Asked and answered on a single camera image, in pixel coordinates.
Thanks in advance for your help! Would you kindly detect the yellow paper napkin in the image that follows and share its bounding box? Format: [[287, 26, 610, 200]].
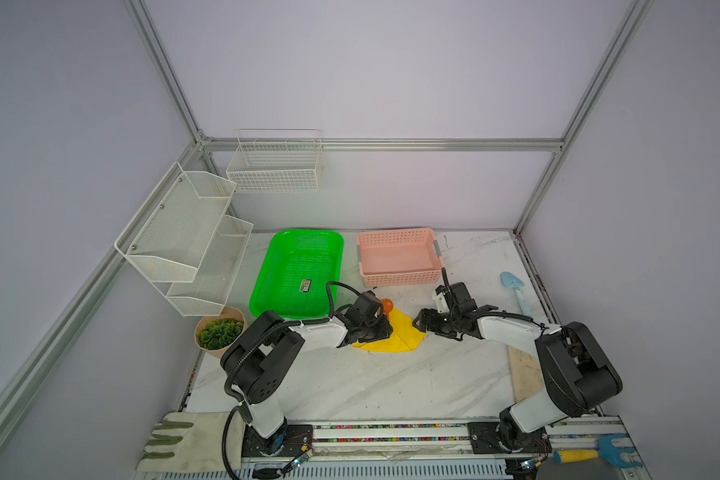
[[353, 308, 427, 354]]

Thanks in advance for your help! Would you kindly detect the orange plastic spoon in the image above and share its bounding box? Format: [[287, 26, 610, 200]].
[[382, 299, 395, 314]]

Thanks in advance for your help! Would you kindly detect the pink plastic basket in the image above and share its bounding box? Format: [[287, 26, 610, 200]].
[[357, 228, 445, 288]]

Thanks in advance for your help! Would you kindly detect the green plastic basket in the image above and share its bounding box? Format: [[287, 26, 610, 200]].
[[249, 229, 344, 319]]

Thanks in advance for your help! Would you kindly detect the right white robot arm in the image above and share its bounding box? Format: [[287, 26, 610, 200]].
[[413, 269, 623, 453]]

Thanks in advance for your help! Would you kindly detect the light blue garden trowel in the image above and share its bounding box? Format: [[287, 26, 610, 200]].
[[500, 271, 533, 317]]

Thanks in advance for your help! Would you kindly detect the right beige work glove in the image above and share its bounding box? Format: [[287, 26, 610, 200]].
[[508, 347, 545, 403]]

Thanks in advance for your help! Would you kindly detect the potted green succulent plant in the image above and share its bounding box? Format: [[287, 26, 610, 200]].
[[194, 307, 247, 359]]

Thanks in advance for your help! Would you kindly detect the blue yellow garden fork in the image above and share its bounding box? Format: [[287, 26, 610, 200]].
[[553, 434, 643, 469]]

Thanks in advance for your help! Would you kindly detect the white mesh two-tier shelf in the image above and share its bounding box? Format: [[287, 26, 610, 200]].
[[114, 163, 253, 317]]

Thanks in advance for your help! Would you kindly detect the left green-striped work glove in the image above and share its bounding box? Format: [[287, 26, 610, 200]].
[[136, 412, 228, 474]]

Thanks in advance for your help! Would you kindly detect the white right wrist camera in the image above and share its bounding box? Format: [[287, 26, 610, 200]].
[[433, 285, 452, 313]]

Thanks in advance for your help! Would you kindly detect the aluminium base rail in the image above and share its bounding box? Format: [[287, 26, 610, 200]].
[[150, 416, 649, 479]]

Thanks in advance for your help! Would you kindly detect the white wire wall basket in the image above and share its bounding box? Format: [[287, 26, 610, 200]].
[[226, 129, 323, 194]]

